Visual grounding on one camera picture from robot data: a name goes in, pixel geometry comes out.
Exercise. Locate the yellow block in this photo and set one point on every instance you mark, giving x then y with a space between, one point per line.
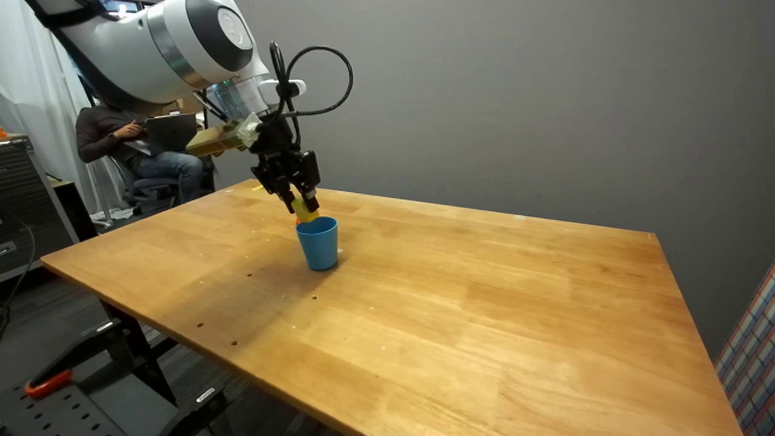
302 211

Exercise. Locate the white curtain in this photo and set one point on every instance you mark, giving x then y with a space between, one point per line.
36 105

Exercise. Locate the seated person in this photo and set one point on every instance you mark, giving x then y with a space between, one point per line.
137 149

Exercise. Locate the multicolour striped fabric panel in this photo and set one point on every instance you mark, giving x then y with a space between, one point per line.
748 360

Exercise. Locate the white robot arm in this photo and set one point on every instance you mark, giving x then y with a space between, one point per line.
154 49

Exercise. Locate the beige wrist camera mount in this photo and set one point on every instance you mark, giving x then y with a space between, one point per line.
219 140

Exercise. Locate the black office chair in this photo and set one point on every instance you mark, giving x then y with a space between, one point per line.
157 194

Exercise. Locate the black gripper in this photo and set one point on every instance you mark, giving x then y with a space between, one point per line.
280 149

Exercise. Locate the black table frame leg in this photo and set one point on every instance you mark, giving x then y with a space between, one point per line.
133 353

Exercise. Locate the black equipment case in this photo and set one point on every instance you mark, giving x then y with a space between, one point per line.
28 203

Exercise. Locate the blue cup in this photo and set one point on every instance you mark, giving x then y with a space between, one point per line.
321 243

